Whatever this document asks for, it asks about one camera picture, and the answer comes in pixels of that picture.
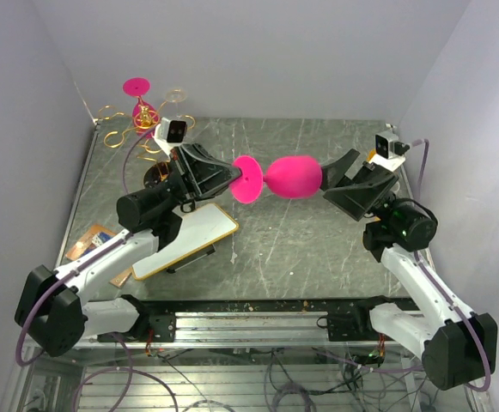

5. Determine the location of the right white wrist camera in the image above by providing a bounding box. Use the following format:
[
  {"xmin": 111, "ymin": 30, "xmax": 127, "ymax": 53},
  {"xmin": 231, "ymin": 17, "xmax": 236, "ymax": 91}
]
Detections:
[{"xmin": 368, "ymin": 130, "xmax": 411, "ymax": 172}]

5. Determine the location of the white gold-framed tray stand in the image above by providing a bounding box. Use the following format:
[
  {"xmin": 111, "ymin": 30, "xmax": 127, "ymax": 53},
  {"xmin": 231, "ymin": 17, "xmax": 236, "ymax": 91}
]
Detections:
[{"xmin": 132, "ymin": 203, "xmax": 240, "ymax": 281}]

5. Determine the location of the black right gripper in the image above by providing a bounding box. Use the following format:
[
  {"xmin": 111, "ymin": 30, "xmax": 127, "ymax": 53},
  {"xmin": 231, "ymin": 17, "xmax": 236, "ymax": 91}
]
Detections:
[{"xmin": 302, "ymin": 149, "xmax": 405, "ymax": 223}]

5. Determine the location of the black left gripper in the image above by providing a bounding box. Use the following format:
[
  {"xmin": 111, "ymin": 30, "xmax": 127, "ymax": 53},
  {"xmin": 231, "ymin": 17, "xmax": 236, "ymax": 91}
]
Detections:
[{"xmin": 155, "ymin": 144, "xmax": 246, "ymax": 215}]

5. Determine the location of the yellow wine glass front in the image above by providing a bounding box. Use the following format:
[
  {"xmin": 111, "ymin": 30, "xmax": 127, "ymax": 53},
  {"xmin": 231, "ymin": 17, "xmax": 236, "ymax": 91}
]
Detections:
[{"xmin": 367, "ymin": 149, "xmax": 377, "ymax": 162}]

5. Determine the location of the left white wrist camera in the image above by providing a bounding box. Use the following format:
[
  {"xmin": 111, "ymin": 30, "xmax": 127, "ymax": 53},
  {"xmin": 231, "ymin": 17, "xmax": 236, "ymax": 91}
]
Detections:
[{"xmin": 153, "ymin": 118, "xmax": 188, "ymax": 155}]

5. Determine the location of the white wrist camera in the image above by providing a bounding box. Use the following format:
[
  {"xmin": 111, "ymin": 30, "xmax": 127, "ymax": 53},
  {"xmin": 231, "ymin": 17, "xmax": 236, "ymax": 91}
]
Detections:
[
  {"xmin": 368, "ymin": 130, "xmax": 411, "ymax": 172},
  {"xmin": 153, "ymin": 118, "xmax": 188, "ymax": 155}
]

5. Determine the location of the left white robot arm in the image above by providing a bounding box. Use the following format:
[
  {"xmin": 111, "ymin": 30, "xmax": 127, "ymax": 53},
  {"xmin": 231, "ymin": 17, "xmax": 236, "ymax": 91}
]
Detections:
[{"xmin": 15, "ymin": 143, "xmax": 242, "ymax": 366}]

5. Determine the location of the gold wire glass rack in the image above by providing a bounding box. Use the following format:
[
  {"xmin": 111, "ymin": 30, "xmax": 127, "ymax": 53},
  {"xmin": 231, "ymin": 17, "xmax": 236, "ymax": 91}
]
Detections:
[{"xmin": 99, "ymin": 77, "xmax": 187, "ymax": 178}]

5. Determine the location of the magenta wine glass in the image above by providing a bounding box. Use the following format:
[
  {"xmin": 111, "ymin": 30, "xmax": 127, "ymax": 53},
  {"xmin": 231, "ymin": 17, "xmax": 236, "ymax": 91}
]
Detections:
[
  {"xmin": 123, "ymin": 77, "xmax": 160, "ymax": 135},
  {"xmin": 229, "ymin": 155, "xmax": 323, "ymax": 204}
]

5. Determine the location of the illustrated picture book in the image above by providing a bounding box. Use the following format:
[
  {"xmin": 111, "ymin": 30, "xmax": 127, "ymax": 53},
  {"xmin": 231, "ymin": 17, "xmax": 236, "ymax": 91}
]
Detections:
[{"xmin": 65, "ymin": 224, "xmax": 133, "ymax": 288}]

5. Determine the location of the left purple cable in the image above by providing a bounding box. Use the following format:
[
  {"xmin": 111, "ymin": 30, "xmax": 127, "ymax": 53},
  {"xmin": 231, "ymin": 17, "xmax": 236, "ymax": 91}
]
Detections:
[{"xmin": 15, "ymin": 126, "xmax": 180, "ymax": 412}]

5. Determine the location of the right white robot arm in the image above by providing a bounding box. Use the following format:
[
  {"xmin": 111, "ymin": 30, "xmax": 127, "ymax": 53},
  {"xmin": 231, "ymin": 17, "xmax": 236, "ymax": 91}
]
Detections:
[{"xmin": 320, "ymin": 149, "xmax": 498, "ymax": 392}]

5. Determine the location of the magenta wine glass front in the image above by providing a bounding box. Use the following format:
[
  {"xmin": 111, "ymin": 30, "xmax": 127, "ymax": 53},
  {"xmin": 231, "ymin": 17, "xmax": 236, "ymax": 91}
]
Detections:
[{"xmin": 229, "ymin": 155, "xmax": 323, "ymax": 204}]

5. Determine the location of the clear wine glass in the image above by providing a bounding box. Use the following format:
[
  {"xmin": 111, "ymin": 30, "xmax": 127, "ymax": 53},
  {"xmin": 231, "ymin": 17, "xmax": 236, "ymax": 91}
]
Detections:
[{"xmin": 161, "ymin": 88, "xmax": 187, "ymax": 119}]

